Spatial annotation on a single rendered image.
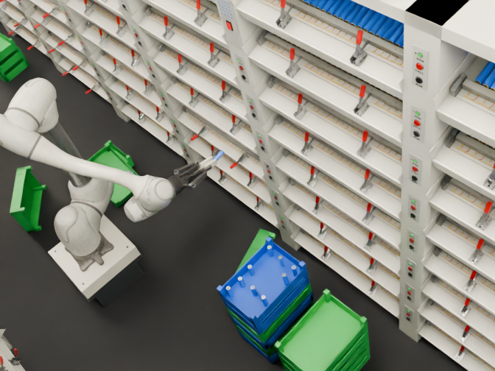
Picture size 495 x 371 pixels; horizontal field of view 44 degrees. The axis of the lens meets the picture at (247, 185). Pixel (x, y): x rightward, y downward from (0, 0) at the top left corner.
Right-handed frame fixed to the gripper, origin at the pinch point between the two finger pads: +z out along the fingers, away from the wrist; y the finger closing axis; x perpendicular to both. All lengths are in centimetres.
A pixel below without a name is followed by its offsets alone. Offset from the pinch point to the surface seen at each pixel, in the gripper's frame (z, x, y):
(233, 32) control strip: -4, -75, -25
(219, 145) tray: 17.1, 7.8, 12.4
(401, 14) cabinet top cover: -11, -108, -88
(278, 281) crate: -10, 24, -51
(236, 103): 10.4, -30.7, -8.5
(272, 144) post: 10.0, -21.8, -28.2
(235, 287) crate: -23, 26, -40
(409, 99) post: -5, -84, -91
